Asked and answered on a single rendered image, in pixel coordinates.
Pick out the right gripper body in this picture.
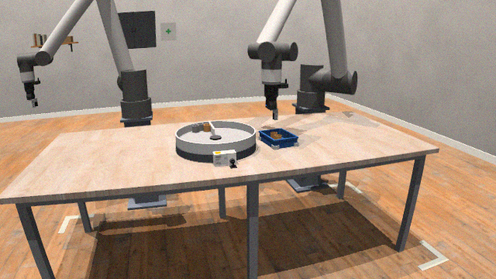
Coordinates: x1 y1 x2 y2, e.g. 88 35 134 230
20 71 40 100

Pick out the blue shallow tray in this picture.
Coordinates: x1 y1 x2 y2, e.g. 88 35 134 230
259 128 298 149

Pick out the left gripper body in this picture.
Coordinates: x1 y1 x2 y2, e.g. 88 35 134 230
261 69 288 110

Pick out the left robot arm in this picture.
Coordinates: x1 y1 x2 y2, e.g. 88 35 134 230
247 0 357 109

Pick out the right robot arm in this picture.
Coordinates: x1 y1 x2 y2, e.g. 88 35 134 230
17 0 152 119

